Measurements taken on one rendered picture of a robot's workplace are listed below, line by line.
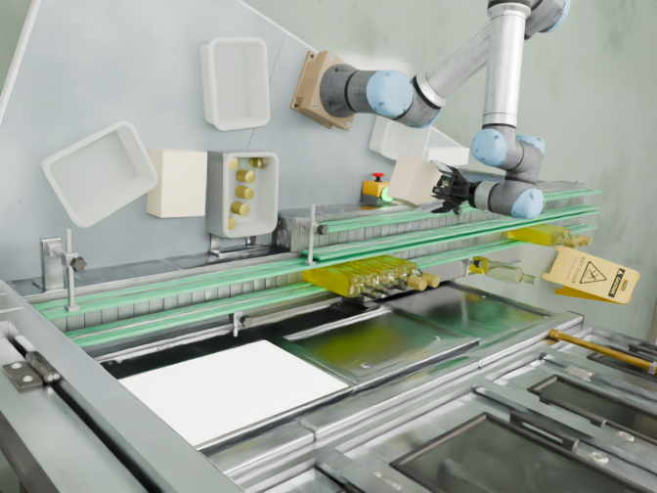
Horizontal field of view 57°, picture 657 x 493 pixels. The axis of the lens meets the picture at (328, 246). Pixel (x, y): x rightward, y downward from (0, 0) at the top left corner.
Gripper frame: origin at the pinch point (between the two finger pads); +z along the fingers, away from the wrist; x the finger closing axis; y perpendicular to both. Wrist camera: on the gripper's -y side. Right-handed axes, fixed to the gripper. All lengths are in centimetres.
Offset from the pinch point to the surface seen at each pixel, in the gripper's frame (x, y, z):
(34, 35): 2, 95, 35
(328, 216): 15.9, 9.7, 22.3
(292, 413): 58, 45, -22
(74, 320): 57, 73, 22
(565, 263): -21, -319, 100
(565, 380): 38, -23, -44
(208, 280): 41, 46, 18
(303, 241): 25.0, 16.3, 22.1
